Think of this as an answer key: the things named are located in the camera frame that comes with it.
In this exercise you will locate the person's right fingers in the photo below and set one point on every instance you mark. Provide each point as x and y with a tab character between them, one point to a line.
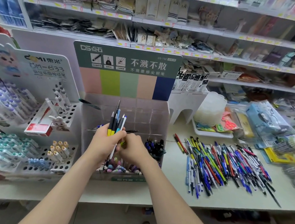
124	146

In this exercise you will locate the pile of loose assorted pens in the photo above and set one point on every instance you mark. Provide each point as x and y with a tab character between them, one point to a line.
222	166

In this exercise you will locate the person's right hand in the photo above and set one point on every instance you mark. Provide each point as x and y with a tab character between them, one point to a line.
136	151

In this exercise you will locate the cluster of pastel capped pens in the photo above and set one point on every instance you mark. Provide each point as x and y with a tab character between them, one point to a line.
118	168

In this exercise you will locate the cluster of dark blue pens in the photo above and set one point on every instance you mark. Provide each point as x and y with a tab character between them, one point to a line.
156	148

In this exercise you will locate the pile of small assorted packets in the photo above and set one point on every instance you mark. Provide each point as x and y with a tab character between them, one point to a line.
174	39

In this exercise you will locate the black pen with yellow grip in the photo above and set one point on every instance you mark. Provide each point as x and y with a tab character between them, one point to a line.
109	126

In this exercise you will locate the row of dark flat packets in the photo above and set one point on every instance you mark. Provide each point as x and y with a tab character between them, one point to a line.
77	26

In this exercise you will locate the white perforated pen display stand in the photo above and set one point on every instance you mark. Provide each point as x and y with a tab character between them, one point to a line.
37	80

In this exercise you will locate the dark green pen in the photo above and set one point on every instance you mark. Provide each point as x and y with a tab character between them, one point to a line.
89	103

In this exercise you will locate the white plastic tray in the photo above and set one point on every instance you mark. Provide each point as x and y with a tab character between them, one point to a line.
212	133

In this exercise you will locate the black pen with teal grip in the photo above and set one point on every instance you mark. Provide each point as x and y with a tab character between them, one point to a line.
120	125

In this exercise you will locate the stack of clear plastic cups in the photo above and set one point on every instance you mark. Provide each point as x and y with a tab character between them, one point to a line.
210	109

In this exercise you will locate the yellow packaged item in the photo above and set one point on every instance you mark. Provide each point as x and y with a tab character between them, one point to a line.
279	155

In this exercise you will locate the person's left fingers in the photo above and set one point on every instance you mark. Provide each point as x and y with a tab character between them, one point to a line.
116	138

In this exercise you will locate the white pen with blue tip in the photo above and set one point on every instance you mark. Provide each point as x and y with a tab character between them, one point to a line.
123	122

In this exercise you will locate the red and white pen carton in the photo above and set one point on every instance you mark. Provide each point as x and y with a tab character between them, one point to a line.
39	121

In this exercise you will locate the person's right forearm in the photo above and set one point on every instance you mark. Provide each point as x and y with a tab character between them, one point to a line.
173	203

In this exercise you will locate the pink scissors pack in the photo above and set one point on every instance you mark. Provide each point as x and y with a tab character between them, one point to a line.
229	123

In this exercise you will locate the clear acrylic pen display box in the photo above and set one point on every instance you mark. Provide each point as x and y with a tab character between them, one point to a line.
151	121

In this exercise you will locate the person's left forearm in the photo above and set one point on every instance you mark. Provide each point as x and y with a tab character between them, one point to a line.
60	195

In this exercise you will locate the blue packaged stationery set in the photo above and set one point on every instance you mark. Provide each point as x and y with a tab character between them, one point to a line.
264	118

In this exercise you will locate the stack of blue packets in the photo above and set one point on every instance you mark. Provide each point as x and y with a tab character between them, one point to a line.
8	8

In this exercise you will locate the blue barrel pen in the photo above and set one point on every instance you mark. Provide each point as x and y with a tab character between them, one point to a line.
118	117

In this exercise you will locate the person's left hand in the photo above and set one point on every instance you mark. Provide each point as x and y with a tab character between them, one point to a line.
100	145

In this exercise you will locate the group of white upright pens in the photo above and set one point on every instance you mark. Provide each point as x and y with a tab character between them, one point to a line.
61	100

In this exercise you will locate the green striped display sign card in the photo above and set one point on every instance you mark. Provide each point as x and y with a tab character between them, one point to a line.
130	70

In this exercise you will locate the row of packaged socks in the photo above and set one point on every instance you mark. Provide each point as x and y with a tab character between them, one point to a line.
159	6

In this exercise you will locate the group of purple capped pens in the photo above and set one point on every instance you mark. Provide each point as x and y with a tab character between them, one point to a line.
6	101

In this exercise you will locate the thin black pen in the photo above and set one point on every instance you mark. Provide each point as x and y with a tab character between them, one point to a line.
116	115

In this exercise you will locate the group of beige capped pens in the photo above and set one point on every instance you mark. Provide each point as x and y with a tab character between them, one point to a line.
59	150

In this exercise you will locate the white plastic riser stand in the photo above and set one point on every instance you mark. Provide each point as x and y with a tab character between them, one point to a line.
185	103

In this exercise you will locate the group of teal capped pens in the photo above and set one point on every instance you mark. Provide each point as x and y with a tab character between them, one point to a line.
8	147

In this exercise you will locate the row of black white refill boxes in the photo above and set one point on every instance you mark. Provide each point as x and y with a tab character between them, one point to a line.
191	81

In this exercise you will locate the white metal shelving unit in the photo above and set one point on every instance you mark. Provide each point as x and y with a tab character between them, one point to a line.
170	23

